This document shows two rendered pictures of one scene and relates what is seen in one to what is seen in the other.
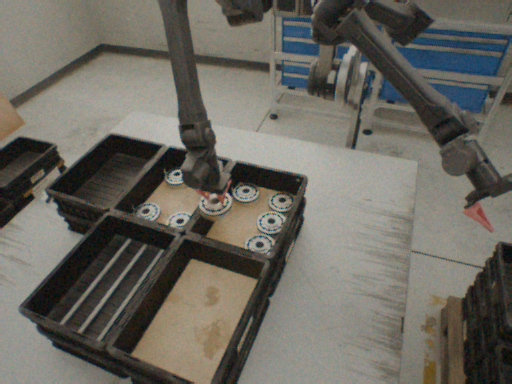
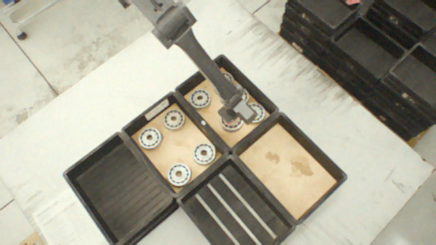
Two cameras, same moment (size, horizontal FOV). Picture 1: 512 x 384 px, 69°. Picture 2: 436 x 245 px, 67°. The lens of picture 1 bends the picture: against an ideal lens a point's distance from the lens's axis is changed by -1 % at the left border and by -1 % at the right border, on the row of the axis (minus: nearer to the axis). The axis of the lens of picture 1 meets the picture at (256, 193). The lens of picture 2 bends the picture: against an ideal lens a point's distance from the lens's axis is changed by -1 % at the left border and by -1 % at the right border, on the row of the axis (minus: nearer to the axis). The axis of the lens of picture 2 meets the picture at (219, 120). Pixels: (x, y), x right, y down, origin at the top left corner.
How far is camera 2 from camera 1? 0.99 m
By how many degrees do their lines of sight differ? 40
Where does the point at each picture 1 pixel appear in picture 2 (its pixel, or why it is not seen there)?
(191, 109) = (231, 85)
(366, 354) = (328, 99)
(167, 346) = (294, 194)
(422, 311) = not seen: hidden behind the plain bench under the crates
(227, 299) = (279, 149)
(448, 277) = not seen: hidden behind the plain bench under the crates
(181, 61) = (213, 66)
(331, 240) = (248, 72)
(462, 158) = not seen: outside the picture
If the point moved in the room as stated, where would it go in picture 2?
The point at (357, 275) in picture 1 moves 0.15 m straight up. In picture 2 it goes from (281, 74) to (285, 59)
